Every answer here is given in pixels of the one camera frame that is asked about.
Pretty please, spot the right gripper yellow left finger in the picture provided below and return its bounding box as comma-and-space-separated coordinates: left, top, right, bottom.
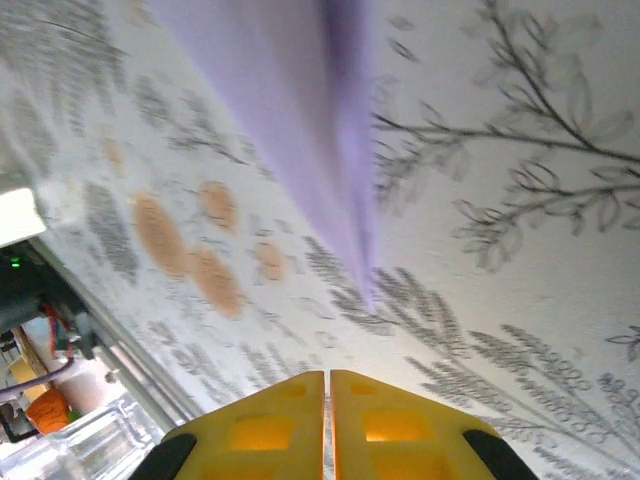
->
142, 370, 327, 480

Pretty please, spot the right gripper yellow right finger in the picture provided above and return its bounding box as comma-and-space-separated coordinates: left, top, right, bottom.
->
329, 369, 540, 480

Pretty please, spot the clear glass cup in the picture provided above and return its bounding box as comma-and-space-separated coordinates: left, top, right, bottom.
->
42, 399, 169, 480

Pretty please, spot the orange round object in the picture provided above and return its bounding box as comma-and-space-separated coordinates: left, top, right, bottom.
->
24, 389, 72, 436

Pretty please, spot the floral table cover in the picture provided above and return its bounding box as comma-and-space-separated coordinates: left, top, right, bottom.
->
0, 0, 640, 480

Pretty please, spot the aluminium front rail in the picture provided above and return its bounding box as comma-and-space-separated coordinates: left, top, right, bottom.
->
27, 234, 209, 431

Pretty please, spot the red wire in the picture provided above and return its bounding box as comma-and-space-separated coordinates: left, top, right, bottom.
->
43, 303, 75, 357

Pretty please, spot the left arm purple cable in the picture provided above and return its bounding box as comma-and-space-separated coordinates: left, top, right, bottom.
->
0, 360, 76, 401

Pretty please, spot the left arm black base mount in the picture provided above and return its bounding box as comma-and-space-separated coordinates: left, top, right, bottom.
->
0, 242, 64, 334

